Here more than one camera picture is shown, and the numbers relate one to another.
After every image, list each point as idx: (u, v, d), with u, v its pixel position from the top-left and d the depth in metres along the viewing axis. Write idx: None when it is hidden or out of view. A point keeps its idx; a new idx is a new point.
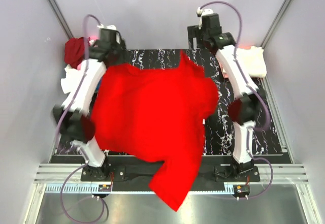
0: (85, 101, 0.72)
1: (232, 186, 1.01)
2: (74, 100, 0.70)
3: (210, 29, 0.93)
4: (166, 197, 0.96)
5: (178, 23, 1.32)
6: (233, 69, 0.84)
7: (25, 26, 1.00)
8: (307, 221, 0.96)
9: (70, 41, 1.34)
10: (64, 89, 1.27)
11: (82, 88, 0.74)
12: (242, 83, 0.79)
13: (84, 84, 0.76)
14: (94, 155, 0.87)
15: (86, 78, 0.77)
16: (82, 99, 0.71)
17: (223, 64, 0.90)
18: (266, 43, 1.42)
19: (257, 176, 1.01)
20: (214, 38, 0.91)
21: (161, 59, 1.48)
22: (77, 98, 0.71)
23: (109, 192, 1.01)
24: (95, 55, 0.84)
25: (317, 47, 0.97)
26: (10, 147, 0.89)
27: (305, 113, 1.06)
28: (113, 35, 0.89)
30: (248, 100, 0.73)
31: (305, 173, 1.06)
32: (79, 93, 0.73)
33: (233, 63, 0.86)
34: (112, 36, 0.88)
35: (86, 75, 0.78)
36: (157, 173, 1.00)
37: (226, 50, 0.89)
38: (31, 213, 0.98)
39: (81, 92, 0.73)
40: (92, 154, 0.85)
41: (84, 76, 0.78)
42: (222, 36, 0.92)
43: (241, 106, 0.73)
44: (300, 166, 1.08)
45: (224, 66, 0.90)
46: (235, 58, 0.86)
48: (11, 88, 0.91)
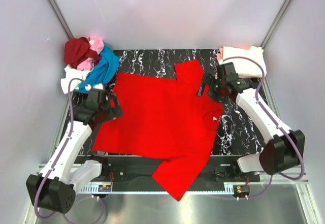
0: (65, 167, 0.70)
1: (232, 186, 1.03)
2: (54, 167, 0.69)
3: (226, 76, 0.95)
4: (170, 187, 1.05)
5: (178, 23, 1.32)
6: (258, 112, 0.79)
7: (25, 26, 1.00)
8: (307, 221, 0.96)
9: (70, 41, 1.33)
10: (64, 89, 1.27)
11: (67, 149, 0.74)
12: (271, 126, 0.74)
13: (67, 148, 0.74)
14: (87, 180, 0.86)
15: (70, 141, 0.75)
16: (62, 167, 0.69)
17: (246, 109, 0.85)
18: (266, 44, 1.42)
19: (257, 176, 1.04)
20: (233, 85, 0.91)
21: (161, 59, 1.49)
22: (58, 165, 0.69)
23: (109, 192, 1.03)
24: (80, 116, 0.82)
25: (318, 46, 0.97)
26: (10, 146, 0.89)
27: (306, 113, 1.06)
28: (101, 96, 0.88)
30: (282, 145, 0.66)
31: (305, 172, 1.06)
32: (61, 158, 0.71)
33: (256, 106, 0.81)
34: (101, 97, 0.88)
35: (71, 139, 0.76)
36: (160, 169, 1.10)
37: (245, 94, 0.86)
38: (30, 214, 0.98)
39: (66, 153, 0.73)
40: (83, 185, 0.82)
41: (68, 141, 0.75)
42: (239, 82, 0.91)
43: (274, 152, 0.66)
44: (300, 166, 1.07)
45: (249, 113, 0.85)
46: (258, 100, 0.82)
48: (10, 87, 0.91)
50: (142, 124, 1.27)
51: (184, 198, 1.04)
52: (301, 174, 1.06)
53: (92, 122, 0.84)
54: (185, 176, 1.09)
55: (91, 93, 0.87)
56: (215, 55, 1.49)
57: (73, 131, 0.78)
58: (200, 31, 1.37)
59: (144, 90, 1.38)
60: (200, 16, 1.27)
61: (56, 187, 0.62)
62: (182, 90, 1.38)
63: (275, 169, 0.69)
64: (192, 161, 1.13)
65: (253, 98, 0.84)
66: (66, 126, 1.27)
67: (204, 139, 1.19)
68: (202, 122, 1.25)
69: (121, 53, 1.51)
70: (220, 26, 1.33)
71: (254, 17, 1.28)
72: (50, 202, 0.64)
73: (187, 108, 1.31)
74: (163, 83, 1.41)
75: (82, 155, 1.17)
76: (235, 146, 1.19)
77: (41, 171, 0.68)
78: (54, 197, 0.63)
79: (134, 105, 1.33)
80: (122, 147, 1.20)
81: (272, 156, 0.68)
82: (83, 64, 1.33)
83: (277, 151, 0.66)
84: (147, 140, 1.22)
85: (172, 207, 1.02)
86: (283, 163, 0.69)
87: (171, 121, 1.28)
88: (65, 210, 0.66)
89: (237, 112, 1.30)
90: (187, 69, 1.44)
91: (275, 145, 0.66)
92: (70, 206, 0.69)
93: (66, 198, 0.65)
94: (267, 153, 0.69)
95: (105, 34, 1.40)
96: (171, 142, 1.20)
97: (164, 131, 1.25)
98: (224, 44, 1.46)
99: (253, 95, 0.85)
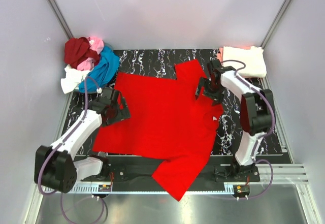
0: (75, 144, 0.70)
1: (232, 186, 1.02)
2: (64, 141, 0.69)
3: (213, 66, 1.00)
4: (170, 187, 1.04)
5: (179, 23, 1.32)
6: (236, 83, 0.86)
7: (25, 26, 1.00)
8: (307, 221, 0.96)
9: (70, 41, 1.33)
10: (64, 90, 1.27)
11: (79, 128, 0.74)
12: (244, 88, 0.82)
13: (79, 128, 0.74)
14: (87, 173, 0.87)
15: (82, 124, 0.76)
16: (72, 142, 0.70)
17: (228, 86, 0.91)
18: (266, 44, 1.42)
19: (257, 176, 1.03)
20: (217, 70, 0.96)
21: (161, 59, 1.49)
22: (68, 141, 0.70)
23: (109, 192, 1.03)
24: (94, 107, 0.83)
25: (318, 46, 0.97)
26: (10, 147, 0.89)
27: (306, 113, 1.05)
28: (115, 95, 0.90)
30: (253, 98, 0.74)
31: (305, 172, 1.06)
32: (72, 135, 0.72)
33: (236, 81, 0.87)
34: (115, 96, 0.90)
35: (84, 122, 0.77)
36: (160, 168, 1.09)
37: (227, 73, 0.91)
38: (30, 214, 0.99)
39: (77, 131, 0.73)
40: (83, 176, 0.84)
41: (80, 124, 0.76)
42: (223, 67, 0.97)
43: (247, 103, 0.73)
44: (300, 166, 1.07)
45: (231, 88, 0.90)
46: (236, 74, 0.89)
48: (10, 87, 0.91)
50: (142, 124, 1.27)
51: (184, 198, 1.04)
52: (301, 174, 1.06)
53: (103, 116, 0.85)
54: (185, 176, 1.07)
55: (105, 91, 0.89)
56: (215, 55, 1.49)
57: (86, 117, 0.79)
58: (200, 31, 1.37)
59: (144, 90, 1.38)
60: (200, 16, 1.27)
61: (64, 159, 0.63)
62: (181, 90, 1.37)
63: (254, 124, 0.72)
64: (192, 160, 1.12)
65: (232, 75, 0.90)
66: (66, 126, 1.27)
67: (204, 139, 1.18)
68: (202, 122, 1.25)
69: (121, 53, 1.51)
70: (219, 26, 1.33)
71: (254, 17, 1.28)
72: (53, 178, 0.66)
73: (187, 108, 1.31)
74: (163, 82, 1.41)
75: (82, 155, 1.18)
76: (235, 146, 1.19)
77: (52, 145, 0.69)
78: (59, 171, 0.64)
79: (134, 105, 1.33)
80: (122, 147, 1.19)
81: (248, 109, 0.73)
82: (83, 64, 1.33)
83: (248, 102, 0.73)
84: (147, 140, 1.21)
85: (172, 207, 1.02)
86: (259, 119, 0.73)
87: (171, 120, 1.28)
88: (65, 189, 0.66)
89: (237, 113, 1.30)
90: (187, 68, 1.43)
91: (247, 97, 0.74)
92: (69, 188, 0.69)
93: (69, 177, 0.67)
94: (244, 112, 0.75)
95: (105, 34, 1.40)
96: (172, 142, 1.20)
97: (165, 130, 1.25)
98: (223, 44, 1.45)
99: (232, 73, 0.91)
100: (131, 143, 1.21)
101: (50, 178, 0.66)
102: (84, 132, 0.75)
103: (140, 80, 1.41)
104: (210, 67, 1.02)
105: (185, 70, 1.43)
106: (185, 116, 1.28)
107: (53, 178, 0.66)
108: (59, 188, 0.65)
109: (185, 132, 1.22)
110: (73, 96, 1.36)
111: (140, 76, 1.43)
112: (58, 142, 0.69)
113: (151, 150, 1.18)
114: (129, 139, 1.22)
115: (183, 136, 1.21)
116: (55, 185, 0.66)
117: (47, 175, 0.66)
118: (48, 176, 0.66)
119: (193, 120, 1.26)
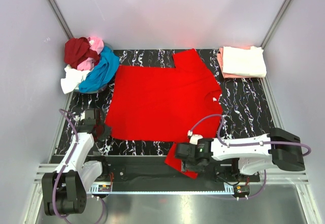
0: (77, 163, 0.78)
1: (232, 186, 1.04)
2: (67, 163, 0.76)
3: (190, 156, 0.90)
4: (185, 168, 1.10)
5: (177, 23, 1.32)
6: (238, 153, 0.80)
7: (24, 25, 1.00)
8: (307, 221, 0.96)
9: (70, 41, 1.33)
10: (64, 90, 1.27)
11: (77, 149, 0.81)
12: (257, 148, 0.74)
13: (77, 150, 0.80)
14: (92, 179, 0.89)
15: (78, 146, 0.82)
16: (73, 162, 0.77)
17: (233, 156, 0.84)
18: (266, 44, 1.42)
19: (257, 177, 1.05)
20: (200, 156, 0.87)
21: (161, 59, 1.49)
22: (70, 162, 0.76)
23: (109, 192, 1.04)
24: (83, 129, 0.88)
25: (319, 45, 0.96)
26: (11, 146, 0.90)
27: (306, 112, 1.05)
28: (97, 113, 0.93)
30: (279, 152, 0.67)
31: (307, 181, 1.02)
32: (72, 157, 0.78)
33: (230, 150, 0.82)
34: (97, 114, 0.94)
35: (78, 143, 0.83)
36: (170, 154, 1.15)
37: (215, 149, 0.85)
38: (30, 214, 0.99)
39: (76, 151, 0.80)
40: (90, 183, 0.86)
41: (76, 145, 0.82)
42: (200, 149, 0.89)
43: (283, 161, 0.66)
44: (302, 173, 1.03)
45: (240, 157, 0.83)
46: (228, 144, 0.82)
48: (10, 87, 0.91)
50: (143, 109, 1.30)
51: (184, 198, 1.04)
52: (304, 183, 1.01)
53: (93, 134, 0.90)
54: None
55: (87, 110, 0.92)
56: (215, 55, 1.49)
57: (80, 137, 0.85)
58: (200, 30, 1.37)
59: (141, 80, 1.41)
60: (200, 15, 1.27)
61: (73, 177, 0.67)
62: (179, 76, 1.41)
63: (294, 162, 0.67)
64: None
65: (223, 147, 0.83)
66: (66, 126, 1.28)
67: (209, 120, 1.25)
68: (206, 107, 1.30)
69: (121, 53, 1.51)
70: (220, 26, 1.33)
71: (254, 17, 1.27)
72: (64, 202, 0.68)
73: (187, 92, 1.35)
74: (160, 71, 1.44)
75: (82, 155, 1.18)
76: None
77: (56, 169, 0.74)
78: (70, 191, 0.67)
79: (133, 94, 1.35)
80: (127, 133, 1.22)
81: (291, 161, 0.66)
82: (82, 64, 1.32)
83: (283, 159, 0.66)
84: (152, 126, 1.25)
85: (172, 207, 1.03)
86: (288, 155, 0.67)
87: (172, 105, 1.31)
88: (80, 209, 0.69)
89: (237, 113, 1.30)
90: (180, 55, 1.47)
91: (280, 156, 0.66)
92: (83, 206, 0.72)
93: (80, 196, 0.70)
94: (283, 165, 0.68)
95: (105, 34, 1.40)
96: (177, 126, 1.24)
97: (169, 114, 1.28)
98: (223, 44, 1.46)
99: (219, 143, 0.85)
100: (135, 128, 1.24)
101: (60, 204, 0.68)
102: (83, 148, 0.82)
103: (136, 70, 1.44)
104: (186, 157, 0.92)
105: (180, 58, 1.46)
106: (185, 100, 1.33)
107: (65, 202, 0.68)
108: (73, 209, 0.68)
109: (188, 116, 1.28)
110: (73, 96, 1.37)
111: (135, 67, 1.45)
112: (62, 164, 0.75)
113: (155, 134, 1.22)
114: (132, 126, 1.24)
115: (185, 119, 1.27)
116: (68, 209, 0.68)
117: (58, 201, 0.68)
118: (59, 201, 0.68)
119: (193, 104, 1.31)
